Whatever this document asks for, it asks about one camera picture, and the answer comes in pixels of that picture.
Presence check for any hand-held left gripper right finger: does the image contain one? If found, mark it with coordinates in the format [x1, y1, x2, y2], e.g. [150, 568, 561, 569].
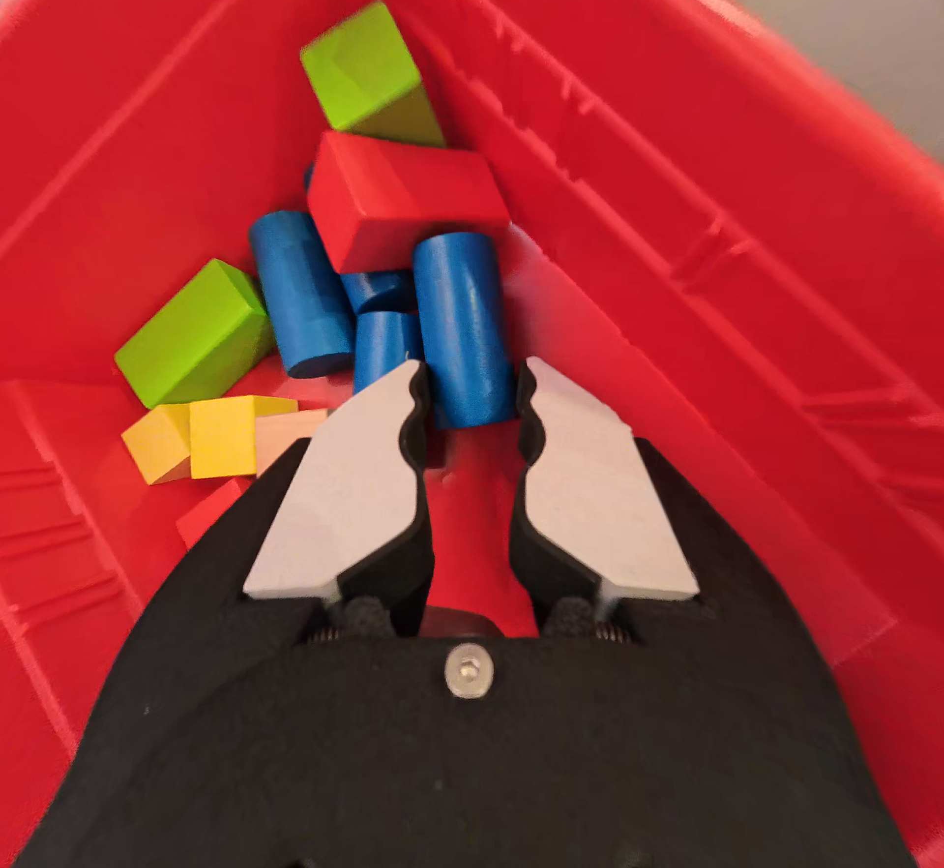
[509, 357, 700, 634]

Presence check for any long blue wooden cylinder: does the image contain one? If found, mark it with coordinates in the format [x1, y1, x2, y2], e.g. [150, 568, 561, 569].
[248, 210, 356, 379]
[412, 232, 517, 430]

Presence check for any pale natural wooden block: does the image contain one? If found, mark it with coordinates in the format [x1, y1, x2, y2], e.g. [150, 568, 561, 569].
[254, 408, 329, 478]

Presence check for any red plastic storage bin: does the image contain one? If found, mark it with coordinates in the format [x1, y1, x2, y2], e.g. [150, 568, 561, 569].
[0, 0, 944, 868]

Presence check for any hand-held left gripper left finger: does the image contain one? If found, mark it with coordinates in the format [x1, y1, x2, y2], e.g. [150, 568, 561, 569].
[243, 359, 436, 636]

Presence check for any short blue wooden cylinder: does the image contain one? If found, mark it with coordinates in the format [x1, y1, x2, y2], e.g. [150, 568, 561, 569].
[353, 311, 425, 397]
[341, 269, 415, 316]

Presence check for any small red wooden block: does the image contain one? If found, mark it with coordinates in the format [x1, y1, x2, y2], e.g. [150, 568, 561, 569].
[176, 477, 255, 552]

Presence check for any red rectangular wooden block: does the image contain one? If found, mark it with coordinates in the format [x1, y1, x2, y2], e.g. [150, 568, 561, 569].
[306, 130, 511, 275]

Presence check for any green wooden block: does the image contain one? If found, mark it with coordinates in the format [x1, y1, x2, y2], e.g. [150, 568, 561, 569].
[299, 0, 447, 148]
[114, 258, 275, 410]

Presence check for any yellow wooden block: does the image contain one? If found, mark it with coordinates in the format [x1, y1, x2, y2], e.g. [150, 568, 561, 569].
[121, 403, 194, 485]
[189, 396, 299, 479]

